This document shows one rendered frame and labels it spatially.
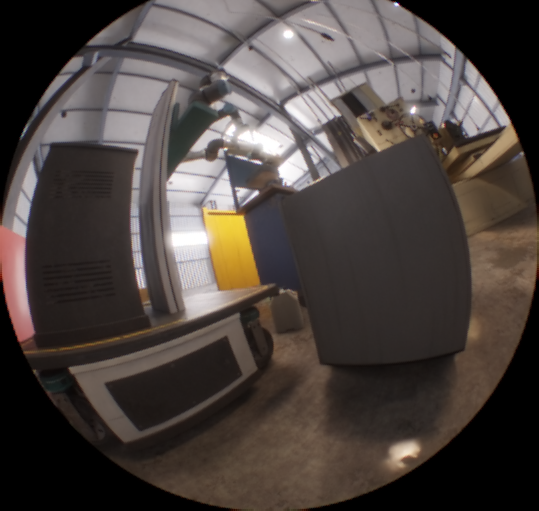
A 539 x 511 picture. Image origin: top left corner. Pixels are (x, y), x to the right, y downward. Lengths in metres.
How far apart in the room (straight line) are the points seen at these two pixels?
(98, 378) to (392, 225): 0.64
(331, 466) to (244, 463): 0.17
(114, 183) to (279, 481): 0.76
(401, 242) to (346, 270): 0.14
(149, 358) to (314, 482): 0.40
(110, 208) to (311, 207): 0.51
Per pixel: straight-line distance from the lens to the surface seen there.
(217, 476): 0.47
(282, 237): 1.21
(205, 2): 8.16
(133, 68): 9.11
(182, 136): 1.01
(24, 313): 1.80
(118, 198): 0.51
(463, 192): 2.38
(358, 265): 0.37
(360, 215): 0.36
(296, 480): 0.42
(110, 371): 0.40
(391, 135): 2.34
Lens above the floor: 0.40
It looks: 7 degrees up
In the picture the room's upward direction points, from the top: 15 degrees counter-clockwise
